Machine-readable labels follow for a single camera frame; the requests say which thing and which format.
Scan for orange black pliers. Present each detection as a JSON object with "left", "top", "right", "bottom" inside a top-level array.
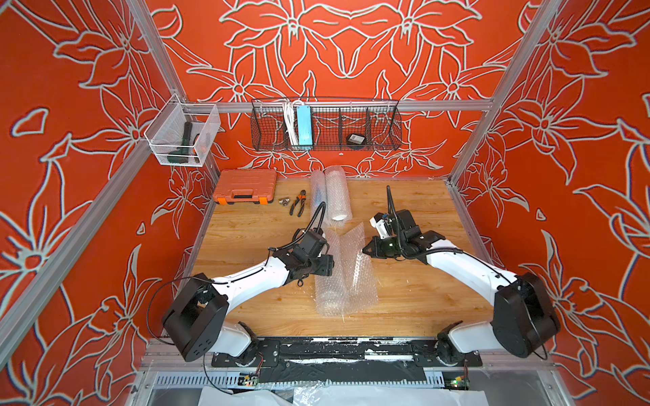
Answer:
[{"left": 289, "top": 189, "right": 306, "bottom": 218}]

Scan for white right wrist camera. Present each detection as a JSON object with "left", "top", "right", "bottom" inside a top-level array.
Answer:
[{"left": 370, "top": 213, "right": 394, "bottom": 240}]

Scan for light blue box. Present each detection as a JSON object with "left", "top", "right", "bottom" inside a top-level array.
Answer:
[{"left": 296, "top": 105, "right": 313, "bottom": 149}]

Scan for white coiled cable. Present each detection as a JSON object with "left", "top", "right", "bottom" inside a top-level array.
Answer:
[{"left": 282, "top": 100, "right": 301, "bottom": 147}]

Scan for orange plastic tool case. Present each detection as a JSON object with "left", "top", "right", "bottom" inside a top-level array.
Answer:
[{"left": 213, "top": 169, "right": 278, "bottom": 206}]

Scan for bubble wrap sheet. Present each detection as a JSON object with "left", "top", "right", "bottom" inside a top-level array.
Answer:
[{"left": 315, "top": 223, "right": 378, "bottom": 317}]

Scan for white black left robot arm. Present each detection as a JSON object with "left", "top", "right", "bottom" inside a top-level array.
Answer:
[{"left": 162, "top": 228, "right": 334, "bottom": 362}]

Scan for clear acrylic wall box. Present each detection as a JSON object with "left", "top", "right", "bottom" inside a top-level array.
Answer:
[{"left": 145, "top": 95, "right": 221, "bottom": 167}]

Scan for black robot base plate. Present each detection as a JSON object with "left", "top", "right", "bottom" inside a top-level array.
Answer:
[{"left": 211, "top": 337, "right": 483, "bottom": 369}]

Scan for bubble wrap roll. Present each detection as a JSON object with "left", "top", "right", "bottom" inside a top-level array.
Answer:
[{"left": 325, "top": 166, "right": 352, "bottom": 223}]

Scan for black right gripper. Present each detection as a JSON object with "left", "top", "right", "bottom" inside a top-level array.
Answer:
[{"left": 359, "top": 236, "right": 407, "bottom": 260}]

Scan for black wire wall basket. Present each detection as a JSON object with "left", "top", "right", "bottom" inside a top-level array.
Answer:
[{"left": 251, "top": 96, "right": 403, "bottom": 152}]

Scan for dark green screwdriver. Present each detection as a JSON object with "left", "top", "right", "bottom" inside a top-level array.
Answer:
[{"left": 167, "top": 121, "right": 192, "bottom": 164}]

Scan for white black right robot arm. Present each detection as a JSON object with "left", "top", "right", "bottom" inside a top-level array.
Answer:
[{"left": 362, "top": 210, "right": 561, "bottom": 366}]

